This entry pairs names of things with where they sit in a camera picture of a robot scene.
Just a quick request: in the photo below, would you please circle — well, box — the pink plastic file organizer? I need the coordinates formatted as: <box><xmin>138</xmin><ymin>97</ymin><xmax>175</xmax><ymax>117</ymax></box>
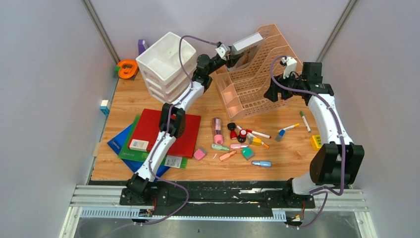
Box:
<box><xmin>212</xmin><ymin>24</ymin><xmax>302</xmax><ymax>121</ymax></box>

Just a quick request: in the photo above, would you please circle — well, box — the green cap white marker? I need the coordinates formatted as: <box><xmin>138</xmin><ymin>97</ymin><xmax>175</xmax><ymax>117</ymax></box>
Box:
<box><xmin>300</xmin><ymin>111</ymin><xmax>312</xmax><ymax>133</ymax></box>

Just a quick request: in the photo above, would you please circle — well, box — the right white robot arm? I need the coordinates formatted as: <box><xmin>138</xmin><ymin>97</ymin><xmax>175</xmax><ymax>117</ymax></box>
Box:
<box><xmin>264</xmin><ymin>56</ymin><xmax>365</xmax><ymax>207</ymax></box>

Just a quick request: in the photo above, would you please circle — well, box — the yellow mini highlighter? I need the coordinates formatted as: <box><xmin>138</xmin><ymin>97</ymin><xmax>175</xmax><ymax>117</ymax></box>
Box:
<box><xmin>249</xmin><ymin>137</ymin><xmax>269</xmax><ymax>148</ymax></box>

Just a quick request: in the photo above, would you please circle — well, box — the blue white small block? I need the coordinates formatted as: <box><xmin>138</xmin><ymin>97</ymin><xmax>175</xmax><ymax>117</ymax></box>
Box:
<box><xmin>100</xmin><ymin>100</ymin><xmax>111</xmax><ymax>116</ymax></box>

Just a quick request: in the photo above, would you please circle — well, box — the purple object at wall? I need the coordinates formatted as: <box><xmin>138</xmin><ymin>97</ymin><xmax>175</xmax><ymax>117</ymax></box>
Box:
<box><xmin>137</xmin><ymin>39</ymin><xmax>148</xmax><ymax>55</ymax></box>

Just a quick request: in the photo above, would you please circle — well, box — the white plastic drawer unit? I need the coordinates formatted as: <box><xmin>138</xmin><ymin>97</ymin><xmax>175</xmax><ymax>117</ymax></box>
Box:
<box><xmin>136</xmin><ymin>32</ymin><xmax>198</xmax><ymax>103</ymax></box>

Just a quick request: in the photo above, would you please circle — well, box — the red cap white marker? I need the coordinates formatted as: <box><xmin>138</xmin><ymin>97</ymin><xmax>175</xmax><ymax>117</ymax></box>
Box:
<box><xmin>245</xmin><ymin>129</ymin><xmax>271</xmax><ymax>138</ymax></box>

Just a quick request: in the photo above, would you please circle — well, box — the green folder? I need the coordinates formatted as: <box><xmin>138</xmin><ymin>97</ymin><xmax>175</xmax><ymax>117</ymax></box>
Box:
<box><xmin>118</xmin><ymin>115</ymin><xmax>188</xmax><ymax>169</ymax></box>

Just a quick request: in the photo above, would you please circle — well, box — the purple cable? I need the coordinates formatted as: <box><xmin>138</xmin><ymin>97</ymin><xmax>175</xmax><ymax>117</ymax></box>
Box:
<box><xmin>133</xmin><ymin>35</ymin><xmax>220</xmax><ymax>227</ymax></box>
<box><xmin>269</xmin><ymin>55</ymin><xmax>347</xmax><ymax>230</ymax></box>

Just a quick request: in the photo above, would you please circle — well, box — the yellow small crate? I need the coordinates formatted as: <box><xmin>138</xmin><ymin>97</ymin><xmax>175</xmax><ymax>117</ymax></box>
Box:
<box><xmin>310</xmin><ymin>135</ymin><xmax>323</xmax><ymax>151</ymax></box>

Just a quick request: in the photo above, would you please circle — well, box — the red black stamp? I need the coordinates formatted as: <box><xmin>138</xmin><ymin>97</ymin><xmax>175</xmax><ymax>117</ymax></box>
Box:
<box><xmin>227</xmin><ymin>122</ymin><xmax>238</xmax><ymax>140</ymax></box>

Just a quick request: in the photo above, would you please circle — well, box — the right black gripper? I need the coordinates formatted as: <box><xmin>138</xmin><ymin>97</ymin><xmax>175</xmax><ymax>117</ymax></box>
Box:
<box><xmin>264</xmin><ymin>69</ymin><xmax>306</xmax><ymax>102</ymax></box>

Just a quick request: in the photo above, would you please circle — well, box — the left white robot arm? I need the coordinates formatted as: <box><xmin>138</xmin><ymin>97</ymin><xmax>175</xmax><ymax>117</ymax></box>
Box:
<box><xmin>121</xmin><ymin>53</ymin><xmax>244</xmax><ymax>205</ymax></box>

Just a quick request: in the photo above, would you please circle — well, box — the teal eraser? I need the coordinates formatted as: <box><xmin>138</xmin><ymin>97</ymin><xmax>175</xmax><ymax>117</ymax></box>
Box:
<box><xmin>241</xmin><ymin>147</ymin><xmax>255</xmax><ymax>160</ymax></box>

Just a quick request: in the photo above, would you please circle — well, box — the green mini highlighter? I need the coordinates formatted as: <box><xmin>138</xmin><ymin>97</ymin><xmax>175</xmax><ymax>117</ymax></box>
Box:
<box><xmin>211</xmin><ymin>143</ymin><xmax>230</xmax><ymax>151</ymax></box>

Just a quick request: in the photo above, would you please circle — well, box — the orange tape dispenser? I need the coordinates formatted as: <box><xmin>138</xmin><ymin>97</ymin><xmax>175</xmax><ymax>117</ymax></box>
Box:
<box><xmin>114</xmin><ymin>59</ymin><xmax>139</xmax><ymax>79</ymax></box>

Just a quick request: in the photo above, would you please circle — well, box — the red round stamp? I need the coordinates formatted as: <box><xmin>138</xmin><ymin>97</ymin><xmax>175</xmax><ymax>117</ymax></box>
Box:
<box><xmin>237</xmin><ymin>129</ymin><xmax>247</xmax><ymax>143</ymax></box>

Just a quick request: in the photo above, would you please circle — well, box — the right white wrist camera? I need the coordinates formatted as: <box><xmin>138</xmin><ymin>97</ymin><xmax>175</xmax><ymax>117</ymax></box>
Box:
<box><xmin>280</xmin><ymin>56</ymin><xmax>298</xmax><ymax>79</ymax></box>

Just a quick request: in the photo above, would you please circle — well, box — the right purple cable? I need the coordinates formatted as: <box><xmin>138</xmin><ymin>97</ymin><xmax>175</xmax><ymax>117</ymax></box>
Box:
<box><xmin>269</xmin><ymin>55</ymin><xmax>347</xmax><ymax>230</ymax></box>

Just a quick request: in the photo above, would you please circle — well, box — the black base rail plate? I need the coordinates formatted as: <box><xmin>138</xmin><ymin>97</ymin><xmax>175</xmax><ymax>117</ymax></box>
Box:
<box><xmin>119</xmin><ymin>181</ymin><xmax>315</xmax><ymax>217</ymax></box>

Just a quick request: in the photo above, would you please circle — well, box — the blue grey eraser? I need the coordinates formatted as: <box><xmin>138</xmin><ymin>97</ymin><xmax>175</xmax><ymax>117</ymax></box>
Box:
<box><xmin>275</xmin><ymin>129</ymin><xmax>286</xmax><ymax>142</ymax></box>

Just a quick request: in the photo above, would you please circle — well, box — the pink eraser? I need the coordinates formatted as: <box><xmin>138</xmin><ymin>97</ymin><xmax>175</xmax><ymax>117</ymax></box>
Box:
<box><xmin>193</xmin><ymin>147</ymin><xmax>207</xmax><ymax>161</ymax></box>

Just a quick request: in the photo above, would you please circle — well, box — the blue mini highlighter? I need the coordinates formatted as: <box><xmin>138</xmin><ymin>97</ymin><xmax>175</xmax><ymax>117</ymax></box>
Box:
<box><xmin>251</xmin><ymin>161</ymin><xmax>272</xmax><ymax>168</ymax></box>

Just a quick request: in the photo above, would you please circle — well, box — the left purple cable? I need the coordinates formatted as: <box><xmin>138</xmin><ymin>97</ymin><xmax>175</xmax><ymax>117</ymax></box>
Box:
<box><xmin>133</xmin><ymin>35</ymin><xmax>220</xmax><ymax>227</ymax></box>

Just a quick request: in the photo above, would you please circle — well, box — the white hardcover book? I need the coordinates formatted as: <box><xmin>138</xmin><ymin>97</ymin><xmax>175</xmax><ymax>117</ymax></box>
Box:
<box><xmin>231</xmin><ymin>32</ymin><xmax>264</xmax><ymax>64</ymax></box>

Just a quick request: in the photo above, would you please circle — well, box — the yellow cap white marker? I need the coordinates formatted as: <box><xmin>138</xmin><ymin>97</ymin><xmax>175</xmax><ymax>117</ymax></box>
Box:
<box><xmin>277</xmin><ymin>123</ymin><xmax>300</xmax><ymax>133</ymax></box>

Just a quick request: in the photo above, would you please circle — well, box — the pink mini highlighter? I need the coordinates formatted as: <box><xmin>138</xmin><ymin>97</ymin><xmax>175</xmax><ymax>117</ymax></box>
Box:
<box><xmin>230</xmin><ymin>143</ymin><xmax>249</xmax><ymax>150</ymax></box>

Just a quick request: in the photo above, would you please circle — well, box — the orange mini highlighter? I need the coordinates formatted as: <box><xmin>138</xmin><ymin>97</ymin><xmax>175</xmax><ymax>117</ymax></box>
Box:
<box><xmin>219</xmin><ymin>150</ymin><xmax>237</xmax><ymax>162</ymax></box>

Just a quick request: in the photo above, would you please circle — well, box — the red folder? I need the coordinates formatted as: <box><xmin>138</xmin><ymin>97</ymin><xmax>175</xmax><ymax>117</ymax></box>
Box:
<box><xmin>126</xmin><ymin>109</ymin><xmax>201</xmax><ymax>158</ymax></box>

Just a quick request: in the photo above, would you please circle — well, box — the pink highlighter pack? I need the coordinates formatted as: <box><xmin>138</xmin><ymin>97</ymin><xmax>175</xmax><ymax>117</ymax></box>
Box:
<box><xmin>212</xmin><ymin>118</ymin><xmax>224</xmax><ymax>145</ymax></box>

